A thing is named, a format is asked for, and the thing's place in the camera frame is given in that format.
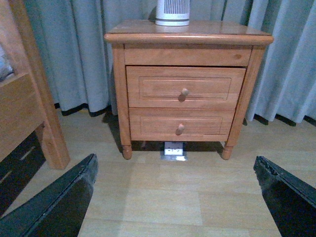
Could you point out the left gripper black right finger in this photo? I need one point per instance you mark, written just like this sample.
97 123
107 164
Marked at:
291 201

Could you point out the wooden drawer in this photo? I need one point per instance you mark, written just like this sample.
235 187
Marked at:
158 124
184 87

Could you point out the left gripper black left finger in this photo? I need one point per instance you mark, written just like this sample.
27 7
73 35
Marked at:
59 209

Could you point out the white cylindrical air purifier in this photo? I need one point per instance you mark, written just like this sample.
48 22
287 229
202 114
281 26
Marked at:
173 13

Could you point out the wooden bed frame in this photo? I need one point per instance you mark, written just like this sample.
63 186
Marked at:
26 104

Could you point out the floor power socket box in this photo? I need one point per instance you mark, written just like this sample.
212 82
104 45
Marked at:
173 151

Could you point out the wooden nightstand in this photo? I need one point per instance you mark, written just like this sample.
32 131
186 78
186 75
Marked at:
200 44

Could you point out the grey curtain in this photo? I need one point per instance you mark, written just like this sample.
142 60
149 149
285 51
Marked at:
78 64

